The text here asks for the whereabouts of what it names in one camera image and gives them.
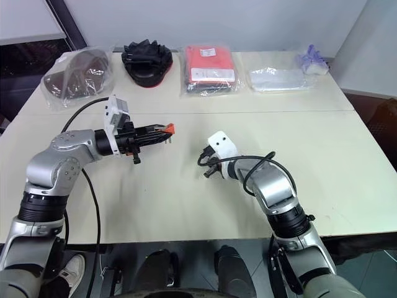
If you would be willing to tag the dark rounded shape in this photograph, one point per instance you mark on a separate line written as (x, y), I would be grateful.
(159, 268)

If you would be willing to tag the purple gloves on white box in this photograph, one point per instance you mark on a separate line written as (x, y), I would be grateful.
(311, 60)

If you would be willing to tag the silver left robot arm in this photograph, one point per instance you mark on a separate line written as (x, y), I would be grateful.
(46, 167)

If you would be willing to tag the red package in plastic bag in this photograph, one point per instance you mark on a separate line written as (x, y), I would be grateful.
(211, 69)

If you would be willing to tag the white sneaker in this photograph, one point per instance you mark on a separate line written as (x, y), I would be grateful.
(74, 268)

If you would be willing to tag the clear flat plastic bag package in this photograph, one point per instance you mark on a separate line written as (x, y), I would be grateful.
(276, 79)

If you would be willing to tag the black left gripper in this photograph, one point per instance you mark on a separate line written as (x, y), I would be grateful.
(128, 139)

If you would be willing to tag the white board panel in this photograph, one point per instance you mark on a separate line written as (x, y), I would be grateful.
(29, 18)

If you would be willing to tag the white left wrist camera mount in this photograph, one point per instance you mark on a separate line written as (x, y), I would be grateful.
(115, 115)

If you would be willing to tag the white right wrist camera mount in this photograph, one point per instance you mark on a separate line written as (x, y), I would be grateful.
(221, 143)

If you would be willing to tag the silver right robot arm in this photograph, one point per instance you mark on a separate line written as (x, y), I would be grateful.
(276, 189)

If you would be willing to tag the orange hex key holder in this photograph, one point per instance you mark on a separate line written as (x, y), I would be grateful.
(169, 128)

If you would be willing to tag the brown pad in plastic bag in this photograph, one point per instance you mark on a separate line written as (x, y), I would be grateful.
(77, 74)

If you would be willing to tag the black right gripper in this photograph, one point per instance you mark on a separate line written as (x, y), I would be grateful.
(208, 152)

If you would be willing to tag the dark frame post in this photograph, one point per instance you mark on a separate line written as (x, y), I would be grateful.
(69, 23)

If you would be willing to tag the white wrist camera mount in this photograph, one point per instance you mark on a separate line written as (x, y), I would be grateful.
(221, 143)
(115, 115)

